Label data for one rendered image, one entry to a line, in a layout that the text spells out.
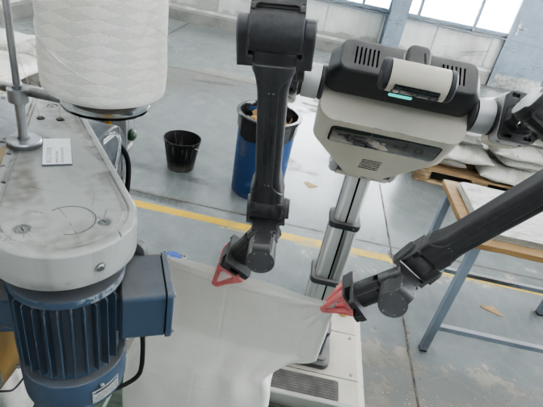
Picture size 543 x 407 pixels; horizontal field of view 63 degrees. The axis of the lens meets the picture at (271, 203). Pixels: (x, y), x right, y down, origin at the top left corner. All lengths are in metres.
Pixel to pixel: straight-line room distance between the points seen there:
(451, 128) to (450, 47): 7.96
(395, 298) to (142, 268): 0.47
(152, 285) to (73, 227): 0.15
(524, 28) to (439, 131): 8.22
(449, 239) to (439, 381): 1.71
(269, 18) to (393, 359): 2.11
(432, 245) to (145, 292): 0.53
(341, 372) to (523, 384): 1.14
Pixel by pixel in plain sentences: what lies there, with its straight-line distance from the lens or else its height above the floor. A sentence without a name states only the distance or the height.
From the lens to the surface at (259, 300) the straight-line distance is 1.04.
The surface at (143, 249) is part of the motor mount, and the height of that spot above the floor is 1.31.
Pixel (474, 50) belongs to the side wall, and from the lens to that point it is 9.30.
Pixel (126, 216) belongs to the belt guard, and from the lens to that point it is 0.60.
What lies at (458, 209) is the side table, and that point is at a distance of 2.39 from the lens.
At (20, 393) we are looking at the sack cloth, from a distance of 1.64.
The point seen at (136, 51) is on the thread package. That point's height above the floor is 1.61.
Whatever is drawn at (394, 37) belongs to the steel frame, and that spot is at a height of 0.54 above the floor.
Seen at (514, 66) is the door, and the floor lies 0.42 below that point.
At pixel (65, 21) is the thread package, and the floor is 1.63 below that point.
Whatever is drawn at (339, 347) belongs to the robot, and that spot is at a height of 0.26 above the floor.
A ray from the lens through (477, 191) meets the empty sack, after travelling 2.59.
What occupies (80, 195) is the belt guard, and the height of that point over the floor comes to 1.42.
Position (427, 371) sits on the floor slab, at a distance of 2.55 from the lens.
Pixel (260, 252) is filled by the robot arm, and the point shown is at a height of 1.23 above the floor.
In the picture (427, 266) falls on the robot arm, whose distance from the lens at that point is 0.94.
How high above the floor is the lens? 1.76
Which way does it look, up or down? 31 degrees down
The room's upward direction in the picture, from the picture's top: 12 degrees clockwise
